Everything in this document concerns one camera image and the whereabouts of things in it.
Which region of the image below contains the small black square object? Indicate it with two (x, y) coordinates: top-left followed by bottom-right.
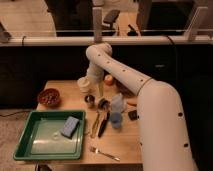
(128, 110), (138, 121)

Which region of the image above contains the small metal cup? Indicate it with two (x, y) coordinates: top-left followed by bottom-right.
(84, 95), (95, 108)

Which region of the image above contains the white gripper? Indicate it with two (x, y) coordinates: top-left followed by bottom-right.
(77, 68), (104, 97)

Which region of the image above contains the red apple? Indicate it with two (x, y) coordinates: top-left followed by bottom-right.
(104, 74), (114, 86)

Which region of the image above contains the silver fork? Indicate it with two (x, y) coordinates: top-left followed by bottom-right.
(89, 146), (120, 161)

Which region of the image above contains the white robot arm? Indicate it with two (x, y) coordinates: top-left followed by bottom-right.
(86, 43), (199, 171)

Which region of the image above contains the white partition rail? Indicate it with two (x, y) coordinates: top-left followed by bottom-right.
(0, 35), (213, 47)

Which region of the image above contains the orange carrot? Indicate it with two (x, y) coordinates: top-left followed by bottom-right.
(127, 100), (137, 107)

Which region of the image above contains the blue sponge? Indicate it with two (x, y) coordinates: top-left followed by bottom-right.
(60, 116), (79, 138)

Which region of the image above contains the brown wooden bowl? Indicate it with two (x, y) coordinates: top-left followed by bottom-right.
(37, 88), (61, 107)

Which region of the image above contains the green plastic tray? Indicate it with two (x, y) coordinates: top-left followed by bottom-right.
(13, 110), (86, 161)

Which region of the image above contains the clear plastic bottle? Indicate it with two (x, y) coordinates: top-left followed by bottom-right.
(110, 93), (126, 129)

